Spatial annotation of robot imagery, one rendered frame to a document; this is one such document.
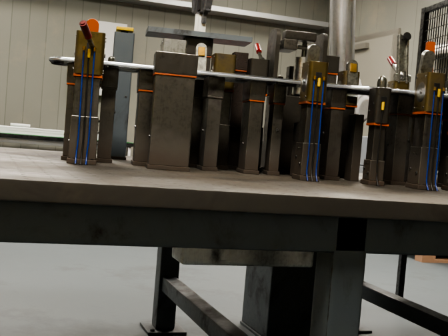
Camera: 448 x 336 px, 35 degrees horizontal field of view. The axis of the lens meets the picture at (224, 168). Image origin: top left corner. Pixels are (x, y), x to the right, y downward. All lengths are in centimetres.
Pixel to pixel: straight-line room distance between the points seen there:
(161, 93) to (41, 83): 679
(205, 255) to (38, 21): 730
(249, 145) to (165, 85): 35
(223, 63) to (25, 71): 651
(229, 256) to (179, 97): 53
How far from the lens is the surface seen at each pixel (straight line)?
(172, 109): 203
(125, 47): 254
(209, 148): 219
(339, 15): 288
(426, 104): 219
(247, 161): 221
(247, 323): 317
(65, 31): 886
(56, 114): 878
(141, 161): 217
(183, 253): 169
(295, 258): 179
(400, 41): 260
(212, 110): 219
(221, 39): 254
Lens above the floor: 80
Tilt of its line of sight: 2 degrees down
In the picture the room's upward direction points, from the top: 5 degrees clockwise
